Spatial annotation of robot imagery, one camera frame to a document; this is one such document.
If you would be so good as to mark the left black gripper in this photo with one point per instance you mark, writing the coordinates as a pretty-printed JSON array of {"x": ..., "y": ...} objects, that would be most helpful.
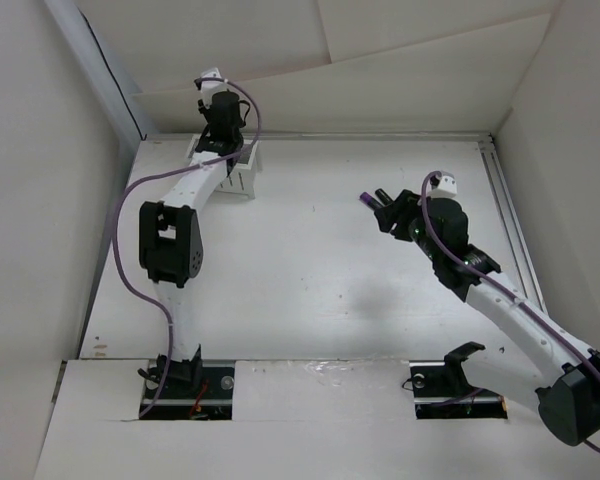
[{"x": 205, "y": 110}]

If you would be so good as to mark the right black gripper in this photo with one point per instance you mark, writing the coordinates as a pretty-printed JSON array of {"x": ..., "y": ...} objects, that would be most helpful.
[{"x": 404, "y": 206}]

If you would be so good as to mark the purple highlighter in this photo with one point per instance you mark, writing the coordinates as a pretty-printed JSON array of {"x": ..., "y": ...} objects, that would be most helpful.
[{"x": 370, "y": 201}]

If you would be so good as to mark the pink highlighter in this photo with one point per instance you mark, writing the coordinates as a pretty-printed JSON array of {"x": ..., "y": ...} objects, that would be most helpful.
[{"x": 383, "y": 197}]

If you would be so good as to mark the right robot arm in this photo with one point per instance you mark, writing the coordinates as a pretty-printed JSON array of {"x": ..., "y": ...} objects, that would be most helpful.
[{"x": 564, "y": 385}]

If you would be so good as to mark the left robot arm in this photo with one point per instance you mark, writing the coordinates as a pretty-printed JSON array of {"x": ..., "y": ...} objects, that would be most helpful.
[{"x": 170, "y": 240}]

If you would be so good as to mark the white two-compartment organizer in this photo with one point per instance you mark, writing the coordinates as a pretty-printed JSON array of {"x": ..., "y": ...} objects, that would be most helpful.
[{"x": 240, "y": 172}]

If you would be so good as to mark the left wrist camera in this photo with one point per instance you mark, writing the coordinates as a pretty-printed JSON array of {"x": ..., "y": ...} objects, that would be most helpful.
[{"x": 208, "y": 83}]

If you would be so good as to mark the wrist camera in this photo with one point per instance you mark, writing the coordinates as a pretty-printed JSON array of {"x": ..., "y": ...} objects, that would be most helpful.
[
  {"x": 208, "y": 83},
  {"x": 441, "y": 184}
]

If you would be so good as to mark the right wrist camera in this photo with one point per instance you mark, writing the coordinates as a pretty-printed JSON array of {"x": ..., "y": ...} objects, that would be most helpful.
[{"x": 441, "y": 184}]

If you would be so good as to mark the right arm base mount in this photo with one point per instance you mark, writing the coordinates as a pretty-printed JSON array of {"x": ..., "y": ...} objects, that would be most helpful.
[{"x": 441, "y": 391}]

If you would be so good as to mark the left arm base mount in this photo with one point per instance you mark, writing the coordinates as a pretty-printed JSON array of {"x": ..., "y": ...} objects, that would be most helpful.
[{"x": 211, "y": 399}]

